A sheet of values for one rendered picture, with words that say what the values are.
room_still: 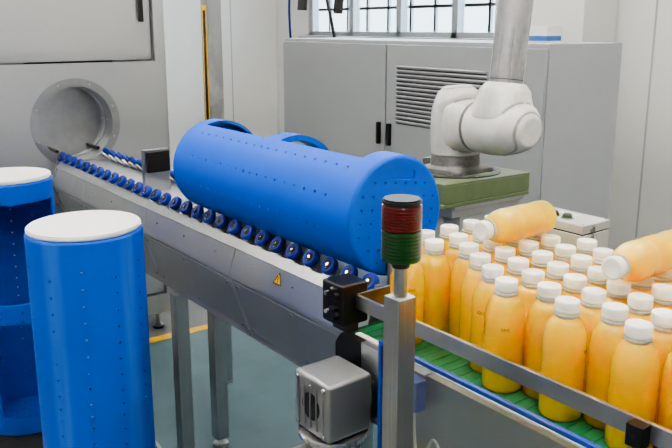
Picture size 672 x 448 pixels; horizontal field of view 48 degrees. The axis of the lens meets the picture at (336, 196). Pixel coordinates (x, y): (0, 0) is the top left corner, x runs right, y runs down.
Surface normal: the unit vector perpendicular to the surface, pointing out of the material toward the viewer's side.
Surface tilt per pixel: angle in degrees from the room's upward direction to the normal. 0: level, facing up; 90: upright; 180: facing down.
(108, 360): 90
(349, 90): 90
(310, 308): 71
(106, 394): 90
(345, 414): 90
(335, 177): 51
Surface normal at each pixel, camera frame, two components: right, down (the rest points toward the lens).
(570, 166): 0.57, 0.18
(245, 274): -0.75, -0.20
